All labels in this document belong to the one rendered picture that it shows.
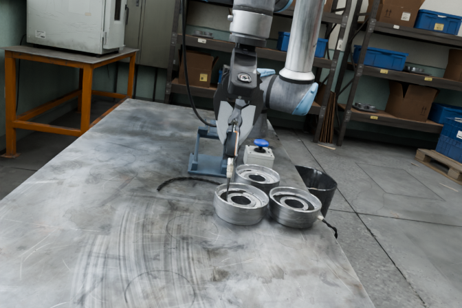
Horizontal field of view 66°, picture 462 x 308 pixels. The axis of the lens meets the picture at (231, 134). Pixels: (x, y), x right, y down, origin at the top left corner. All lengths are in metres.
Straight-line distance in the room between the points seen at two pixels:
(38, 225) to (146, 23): 3.98
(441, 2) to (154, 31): 3.62
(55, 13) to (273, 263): 2.60
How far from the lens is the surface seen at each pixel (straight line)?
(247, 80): 0.59
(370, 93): 5.18
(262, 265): 0.59
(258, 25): 0.66
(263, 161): 0.93
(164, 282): 0.53
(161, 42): 4.48
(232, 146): 0.68
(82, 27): 2.89
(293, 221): 0.70
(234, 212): 0.66
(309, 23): 1.13
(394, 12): 4.62
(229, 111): 0.68
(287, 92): 1.16
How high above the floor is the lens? 1.14
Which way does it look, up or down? 16 degrees down
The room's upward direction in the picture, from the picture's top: 10 degrees clockwise
